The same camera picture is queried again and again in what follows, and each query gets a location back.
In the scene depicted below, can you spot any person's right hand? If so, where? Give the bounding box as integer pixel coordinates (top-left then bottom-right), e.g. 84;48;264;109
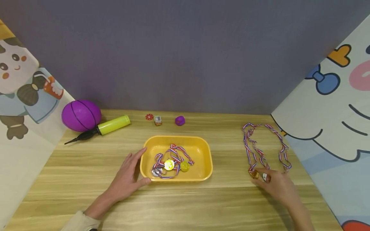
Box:
251;168;301;209

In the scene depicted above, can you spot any yellow plastic tray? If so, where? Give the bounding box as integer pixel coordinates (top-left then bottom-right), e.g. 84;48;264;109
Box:
140;135;214;183

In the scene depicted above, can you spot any silver medal with striped ribbon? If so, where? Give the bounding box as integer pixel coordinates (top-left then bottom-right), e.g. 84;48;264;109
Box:
243;123;292;181
151;153;174;179

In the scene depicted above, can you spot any dull gold medal striped ribbon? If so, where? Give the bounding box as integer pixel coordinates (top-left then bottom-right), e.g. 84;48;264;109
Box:
169;145;195;173

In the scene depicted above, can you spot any purple oval ball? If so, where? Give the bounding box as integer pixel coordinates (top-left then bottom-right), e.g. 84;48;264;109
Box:
61;99;102;132

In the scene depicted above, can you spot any person's right forearm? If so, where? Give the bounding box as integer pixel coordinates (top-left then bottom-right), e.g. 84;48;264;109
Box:
286;199;316;231

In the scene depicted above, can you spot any person's left hand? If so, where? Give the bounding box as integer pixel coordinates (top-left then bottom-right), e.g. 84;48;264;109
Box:
103;147;151;203

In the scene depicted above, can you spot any yellow hand pump black nozzle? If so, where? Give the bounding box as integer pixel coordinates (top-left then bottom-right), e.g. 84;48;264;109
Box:
64;115;131;145

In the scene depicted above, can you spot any person's left forearm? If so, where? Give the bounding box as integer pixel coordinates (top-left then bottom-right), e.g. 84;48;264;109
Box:
61;192;121;231

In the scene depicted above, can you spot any shiny gold medal striped ribbon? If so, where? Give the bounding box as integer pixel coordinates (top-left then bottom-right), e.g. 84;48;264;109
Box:
156;143;195;177

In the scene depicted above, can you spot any bronze medal with striped ribbon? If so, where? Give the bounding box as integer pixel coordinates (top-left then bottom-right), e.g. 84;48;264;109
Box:
242;123;271;179

